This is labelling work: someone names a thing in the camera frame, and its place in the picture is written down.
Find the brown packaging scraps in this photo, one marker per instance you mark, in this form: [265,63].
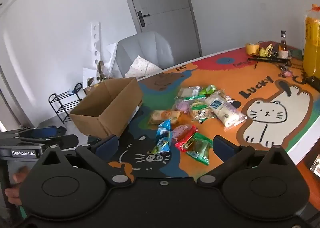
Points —
[100,70]

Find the orange rice cracker packet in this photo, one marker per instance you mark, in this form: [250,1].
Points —
[162,116]

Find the small pink item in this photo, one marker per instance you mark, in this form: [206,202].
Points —
[286,73]

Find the small glass bottle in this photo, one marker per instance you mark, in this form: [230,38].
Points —
[283,48]

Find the red snack packet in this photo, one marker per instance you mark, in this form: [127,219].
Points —
[185,143]

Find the black white printed packet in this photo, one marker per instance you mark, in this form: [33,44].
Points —
[203,115]

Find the pink sausage packet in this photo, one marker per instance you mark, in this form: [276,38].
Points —
[180,130]

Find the clear white rice cake packet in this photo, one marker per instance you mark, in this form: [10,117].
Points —
[188,91]

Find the colourful cartoon printed table mat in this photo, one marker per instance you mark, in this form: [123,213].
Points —
[225,73]

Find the large white roll packet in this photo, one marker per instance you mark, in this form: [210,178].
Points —
[225,112]

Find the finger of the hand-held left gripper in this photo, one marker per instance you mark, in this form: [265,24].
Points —
[43,132]
[60,140]

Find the small green snack packet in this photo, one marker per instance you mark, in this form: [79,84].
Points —
[209,89]

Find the yellow crumpled wrapper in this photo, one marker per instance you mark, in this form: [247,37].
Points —
[266,50]

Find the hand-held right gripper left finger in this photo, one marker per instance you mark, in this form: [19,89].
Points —
[107,143]

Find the yellow tape roll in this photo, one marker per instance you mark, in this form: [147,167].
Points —
[252,48]

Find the purple bun packet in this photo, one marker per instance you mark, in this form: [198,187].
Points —
[182,106]

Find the person's left hand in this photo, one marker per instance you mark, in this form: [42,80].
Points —
[21,173]

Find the brown cardboard box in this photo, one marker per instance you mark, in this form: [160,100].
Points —
[117,115]

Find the white foam board with holes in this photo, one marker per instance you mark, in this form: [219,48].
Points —
[95,43]

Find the blue candy packet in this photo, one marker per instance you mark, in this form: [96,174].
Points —
[161,145]
[164,126]

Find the green clear snack packet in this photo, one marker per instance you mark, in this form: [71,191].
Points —
[201,148]

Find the grey padded chair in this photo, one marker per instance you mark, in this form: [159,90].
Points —
[147,45]

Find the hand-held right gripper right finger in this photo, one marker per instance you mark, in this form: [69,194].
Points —
[222,144]

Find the blue plastic item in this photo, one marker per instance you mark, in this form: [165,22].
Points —
[75,90]

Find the green white cracker packet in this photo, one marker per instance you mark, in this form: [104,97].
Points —
[197,103]

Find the white dotted pillow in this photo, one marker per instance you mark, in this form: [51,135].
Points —
[142,67]

